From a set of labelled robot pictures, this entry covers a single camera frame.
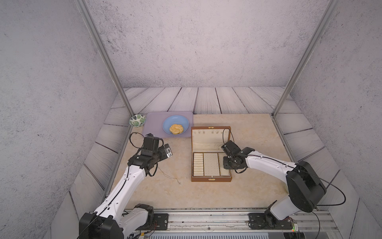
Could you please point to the blue plate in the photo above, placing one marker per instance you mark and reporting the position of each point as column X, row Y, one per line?
column 175, row 119

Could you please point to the right aluminium frame post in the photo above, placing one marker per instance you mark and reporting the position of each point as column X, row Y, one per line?
column 316, row 36

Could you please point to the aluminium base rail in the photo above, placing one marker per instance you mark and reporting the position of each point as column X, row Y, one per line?
column 233, row 224

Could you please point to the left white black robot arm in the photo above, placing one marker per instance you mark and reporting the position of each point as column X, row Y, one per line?
column 109, row 220

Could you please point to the yellow pastry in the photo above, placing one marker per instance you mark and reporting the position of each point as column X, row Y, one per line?
column 176, row 129

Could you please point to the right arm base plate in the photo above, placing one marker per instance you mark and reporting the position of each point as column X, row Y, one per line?
column 262, row 221

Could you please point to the left aluminium frame post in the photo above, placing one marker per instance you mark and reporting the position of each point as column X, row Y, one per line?
column 86, row 15

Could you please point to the green leaf patterned bowl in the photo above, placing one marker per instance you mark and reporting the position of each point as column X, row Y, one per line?
column 137, row 120

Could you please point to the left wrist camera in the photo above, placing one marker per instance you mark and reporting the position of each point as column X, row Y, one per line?
column 168, row 151

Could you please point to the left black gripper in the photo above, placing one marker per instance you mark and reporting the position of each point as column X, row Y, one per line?
column 161, row 149

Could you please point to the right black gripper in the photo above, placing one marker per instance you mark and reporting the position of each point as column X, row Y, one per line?
column 225, row 165

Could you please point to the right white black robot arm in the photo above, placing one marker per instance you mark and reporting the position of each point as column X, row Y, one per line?
column 305, row 188

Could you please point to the brown jewelry box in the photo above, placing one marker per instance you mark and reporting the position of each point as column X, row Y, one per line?
column 207, row 154

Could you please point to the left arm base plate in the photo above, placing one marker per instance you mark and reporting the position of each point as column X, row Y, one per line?
column 156, row 222

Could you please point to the aluminium frame post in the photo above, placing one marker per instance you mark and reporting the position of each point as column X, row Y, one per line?
column 86, row 15
column 316, row 36

